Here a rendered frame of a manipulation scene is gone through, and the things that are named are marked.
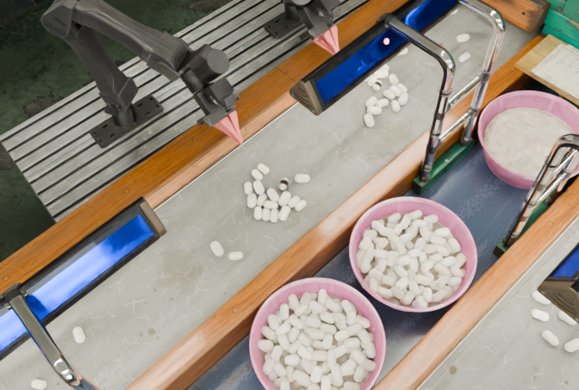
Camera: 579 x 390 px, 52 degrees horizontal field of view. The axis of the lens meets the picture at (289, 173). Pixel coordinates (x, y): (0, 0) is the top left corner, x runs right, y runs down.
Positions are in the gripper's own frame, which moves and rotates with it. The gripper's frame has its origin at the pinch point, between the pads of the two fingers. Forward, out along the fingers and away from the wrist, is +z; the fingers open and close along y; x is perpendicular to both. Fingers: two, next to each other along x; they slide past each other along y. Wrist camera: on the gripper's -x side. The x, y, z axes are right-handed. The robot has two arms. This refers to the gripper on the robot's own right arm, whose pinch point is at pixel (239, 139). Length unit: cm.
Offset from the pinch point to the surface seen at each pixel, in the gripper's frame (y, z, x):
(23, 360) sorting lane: -64, 10, 2
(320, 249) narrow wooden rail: -4.5, 27.3, -16.6
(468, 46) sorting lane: 68, 16, -4
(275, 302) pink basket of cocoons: -19.2, 29.6, -16.5
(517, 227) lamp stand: 27, 45, -37
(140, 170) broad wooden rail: -20.6, -6.7, 12.4
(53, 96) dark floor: -11, -47, 146
